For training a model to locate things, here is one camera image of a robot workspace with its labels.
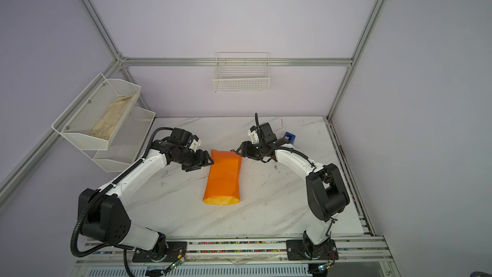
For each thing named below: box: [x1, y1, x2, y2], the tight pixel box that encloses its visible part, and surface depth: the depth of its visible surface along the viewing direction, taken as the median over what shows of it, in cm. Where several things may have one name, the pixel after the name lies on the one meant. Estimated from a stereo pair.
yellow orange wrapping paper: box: [202, 150, 243, 206], surface depth 88 cm
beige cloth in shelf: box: [89, 92, 138, 141], surface depth 80 cm
